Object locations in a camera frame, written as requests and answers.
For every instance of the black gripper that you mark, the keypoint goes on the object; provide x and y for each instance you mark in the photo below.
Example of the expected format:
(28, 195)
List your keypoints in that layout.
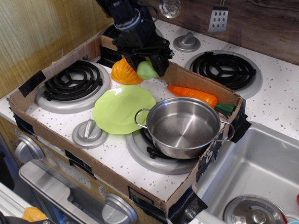
(160, 62)

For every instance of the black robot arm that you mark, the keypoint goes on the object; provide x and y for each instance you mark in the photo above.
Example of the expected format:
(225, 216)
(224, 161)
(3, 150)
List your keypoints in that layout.
(127, 12)

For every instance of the orange toy pumpkin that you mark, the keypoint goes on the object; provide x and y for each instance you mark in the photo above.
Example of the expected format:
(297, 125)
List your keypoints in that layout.
(123, 73)

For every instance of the back left black burner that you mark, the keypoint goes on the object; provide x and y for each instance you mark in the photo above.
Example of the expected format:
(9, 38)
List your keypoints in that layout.
(108, 32)

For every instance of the black burner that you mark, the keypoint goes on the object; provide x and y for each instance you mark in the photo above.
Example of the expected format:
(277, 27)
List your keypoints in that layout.
(108, 32)
(140, 146)
(230, 69)
(75, 89)

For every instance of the light green plastic plate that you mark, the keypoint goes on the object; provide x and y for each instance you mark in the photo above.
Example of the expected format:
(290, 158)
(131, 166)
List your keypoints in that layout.
(119, 109)

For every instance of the hanging silver strainer ladle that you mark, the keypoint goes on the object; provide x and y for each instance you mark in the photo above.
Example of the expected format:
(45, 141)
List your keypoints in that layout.
(170, 8)

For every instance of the orange toy carrot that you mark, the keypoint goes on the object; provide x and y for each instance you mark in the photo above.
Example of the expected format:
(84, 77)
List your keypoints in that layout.
(224, 108)

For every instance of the front left black burner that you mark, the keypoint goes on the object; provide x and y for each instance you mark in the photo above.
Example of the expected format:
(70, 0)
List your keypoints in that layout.
(75, 89)

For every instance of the hanging silver spatula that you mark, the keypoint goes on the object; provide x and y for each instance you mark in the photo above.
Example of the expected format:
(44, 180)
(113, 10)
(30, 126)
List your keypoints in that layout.
(219, 17)

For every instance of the front right black burner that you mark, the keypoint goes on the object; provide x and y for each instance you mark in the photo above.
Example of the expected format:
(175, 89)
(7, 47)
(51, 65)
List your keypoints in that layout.
(140, 146)

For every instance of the back right black burner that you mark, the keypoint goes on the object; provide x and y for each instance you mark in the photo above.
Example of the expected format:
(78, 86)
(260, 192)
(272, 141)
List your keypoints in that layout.
(230, 69)

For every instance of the front silver stovetop knob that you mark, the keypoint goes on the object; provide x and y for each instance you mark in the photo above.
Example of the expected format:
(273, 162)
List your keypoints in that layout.
(88, 135)

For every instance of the brown cardboard fence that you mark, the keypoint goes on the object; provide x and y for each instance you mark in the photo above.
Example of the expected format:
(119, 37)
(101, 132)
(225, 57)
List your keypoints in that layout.
(154, 196)

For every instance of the grey toy sink basin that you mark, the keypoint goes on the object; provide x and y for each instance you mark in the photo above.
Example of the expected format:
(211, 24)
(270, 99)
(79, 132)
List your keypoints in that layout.
(262, 163)

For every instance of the left silver oven knob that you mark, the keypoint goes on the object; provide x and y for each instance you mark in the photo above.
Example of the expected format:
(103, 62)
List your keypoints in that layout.
(27, 150)

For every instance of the silver oven knob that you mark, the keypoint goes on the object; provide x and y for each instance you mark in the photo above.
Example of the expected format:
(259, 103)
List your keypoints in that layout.
(27, 150)
(118, 211)

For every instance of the right silver oven knob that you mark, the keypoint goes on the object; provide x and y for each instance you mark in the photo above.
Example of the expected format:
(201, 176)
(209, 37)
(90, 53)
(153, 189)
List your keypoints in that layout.
(118, 211)

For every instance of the stainless steel pot lid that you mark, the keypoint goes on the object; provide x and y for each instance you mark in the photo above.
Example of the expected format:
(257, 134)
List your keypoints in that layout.
(250, 209)

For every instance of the orange yellow object on floor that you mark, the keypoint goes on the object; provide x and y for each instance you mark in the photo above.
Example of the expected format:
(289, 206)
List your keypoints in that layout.
(33, 214)

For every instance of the silver oven door handle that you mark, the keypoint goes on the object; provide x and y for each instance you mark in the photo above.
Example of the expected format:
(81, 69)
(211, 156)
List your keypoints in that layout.
(60, 199)

